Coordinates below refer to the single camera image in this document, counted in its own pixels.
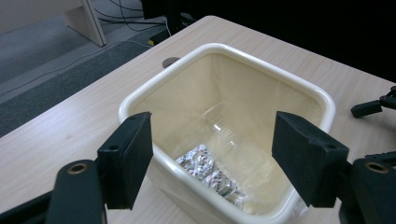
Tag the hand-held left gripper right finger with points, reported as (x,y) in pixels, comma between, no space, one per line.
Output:
(308,161)

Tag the black stand with striped base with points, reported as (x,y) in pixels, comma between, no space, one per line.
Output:
(168,12)

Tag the silver blister pack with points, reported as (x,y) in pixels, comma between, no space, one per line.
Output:
(204,169)

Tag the white furniture leg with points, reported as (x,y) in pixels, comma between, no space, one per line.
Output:
(90,25)

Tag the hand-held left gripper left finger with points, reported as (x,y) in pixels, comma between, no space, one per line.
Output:
(124,161)

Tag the black curtain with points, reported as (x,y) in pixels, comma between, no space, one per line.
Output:
(311,31)

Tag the cream plastic trash bin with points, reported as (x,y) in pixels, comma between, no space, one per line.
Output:
(218,48)

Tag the clear plastic cup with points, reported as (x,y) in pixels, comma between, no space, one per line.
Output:
(225,130)

